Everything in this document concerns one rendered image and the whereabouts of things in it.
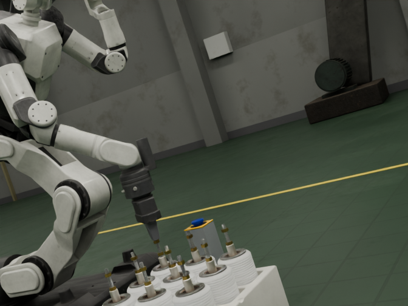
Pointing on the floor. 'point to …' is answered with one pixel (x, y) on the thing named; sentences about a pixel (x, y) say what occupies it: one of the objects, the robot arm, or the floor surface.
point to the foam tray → (261, 290)
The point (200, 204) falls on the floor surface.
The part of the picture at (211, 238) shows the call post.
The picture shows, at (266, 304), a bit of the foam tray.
